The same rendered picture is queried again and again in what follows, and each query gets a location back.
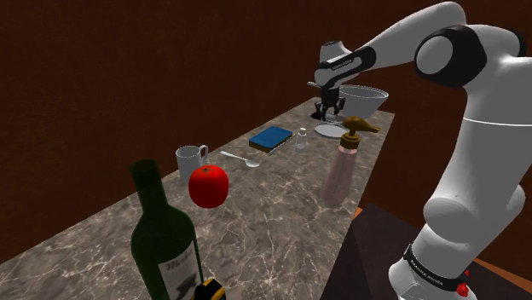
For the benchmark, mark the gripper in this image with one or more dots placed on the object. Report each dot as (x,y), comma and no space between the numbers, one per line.
(328,95)

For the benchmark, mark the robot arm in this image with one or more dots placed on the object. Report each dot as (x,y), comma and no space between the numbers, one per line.
(478,137)

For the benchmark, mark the white plate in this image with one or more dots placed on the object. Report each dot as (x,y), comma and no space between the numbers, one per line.
(329,130)

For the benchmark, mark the large white bowl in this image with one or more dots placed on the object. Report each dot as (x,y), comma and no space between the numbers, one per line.
(360,101)

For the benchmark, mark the clear salt shaker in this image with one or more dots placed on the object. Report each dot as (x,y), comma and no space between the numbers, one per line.
(301,140)

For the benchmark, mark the silver knife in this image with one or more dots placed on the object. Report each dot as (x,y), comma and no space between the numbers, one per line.
(281,146)

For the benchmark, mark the pink soap dispenser bottle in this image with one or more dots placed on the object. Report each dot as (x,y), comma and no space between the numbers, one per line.
(343,170)

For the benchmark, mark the blue and yellow sponge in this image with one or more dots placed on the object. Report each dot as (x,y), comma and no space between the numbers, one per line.
(270,138)

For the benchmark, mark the silver spoon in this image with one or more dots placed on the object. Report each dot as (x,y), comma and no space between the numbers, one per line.
(241,159)

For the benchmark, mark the red tomato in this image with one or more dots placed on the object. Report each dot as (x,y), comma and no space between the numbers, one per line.
(208,186)

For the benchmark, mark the white mug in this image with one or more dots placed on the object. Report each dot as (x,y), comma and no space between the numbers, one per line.
(190,161)

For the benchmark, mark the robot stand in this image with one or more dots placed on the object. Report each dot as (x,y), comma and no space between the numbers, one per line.
(370,253)

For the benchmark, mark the dark green wine bottle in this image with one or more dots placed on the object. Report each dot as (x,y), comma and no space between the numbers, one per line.
(166,241)

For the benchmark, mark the yellow and black tape measure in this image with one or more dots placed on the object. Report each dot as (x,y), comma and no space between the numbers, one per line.
(210,291)

